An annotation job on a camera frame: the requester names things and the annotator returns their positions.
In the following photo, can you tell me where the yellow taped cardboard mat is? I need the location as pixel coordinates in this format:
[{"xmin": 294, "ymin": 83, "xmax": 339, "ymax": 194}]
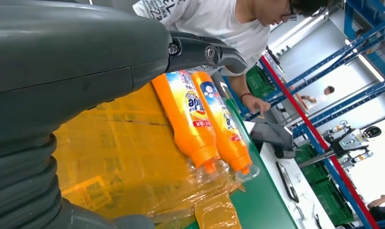
[{"xmin": 52, "ymin": 82, "xmax": 243, "ymax": 229}]

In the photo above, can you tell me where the person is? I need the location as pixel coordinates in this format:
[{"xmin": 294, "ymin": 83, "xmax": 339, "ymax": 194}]
[
  {"xmin": 301, "ymin": 85, "xmax": 336, "ymax": 105},
  {"xmin": 132, "ymin": 0, "xmax": 330, "ymax": 115},
  {"xmin": 367, "ymin": 193, "xmax": 385, "ymax": 222}
]

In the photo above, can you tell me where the green plastic crate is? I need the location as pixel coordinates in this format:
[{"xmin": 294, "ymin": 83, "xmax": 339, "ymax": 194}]
[
  {"xmin": 309, "ymin": 178, "xmax": 355, "ymax": 226},
  {"xmin": 294, "ymin": 144, "xmax": 327, "ymax": 186},
  {"xmin": 245, "ymin": 64, "xmax": 277, "ymax": 99}
]

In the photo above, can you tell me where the white desk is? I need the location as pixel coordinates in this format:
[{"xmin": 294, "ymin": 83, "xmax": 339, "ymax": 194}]
[{"xmin": 243, "ymin": 120, "xmax": 337, "ymax": 229}]

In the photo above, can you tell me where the smartphone in dark case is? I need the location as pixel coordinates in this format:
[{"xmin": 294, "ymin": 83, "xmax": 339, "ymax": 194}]
[{"xmin": 276, "ymin": 161, "xmax": 301, "ymax": 204}]

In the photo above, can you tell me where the blue metal rack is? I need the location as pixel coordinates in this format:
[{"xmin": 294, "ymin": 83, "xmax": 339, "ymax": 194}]
[{"xmin": 222, "ymin": 0, "xmax": 385, "ymax": 229}]

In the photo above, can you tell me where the hanging humanoid robot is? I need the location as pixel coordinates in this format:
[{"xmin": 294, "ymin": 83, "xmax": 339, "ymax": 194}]
[{"xmin": 322, "ymin": 113, "xmax": 385, "ymax": 170}]

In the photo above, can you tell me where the fluorescent ceiling light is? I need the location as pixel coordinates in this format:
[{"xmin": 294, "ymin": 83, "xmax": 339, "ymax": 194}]
[{"xmin": 345, "ymin": 39, "xmax": 385, "ymax": 83}]

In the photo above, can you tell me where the red post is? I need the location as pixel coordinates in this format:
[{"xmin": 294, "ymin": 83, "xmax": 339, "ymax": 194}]
[{"xmin": 259, "ymin": 55, "xmax": 380, "ymax": 229}]

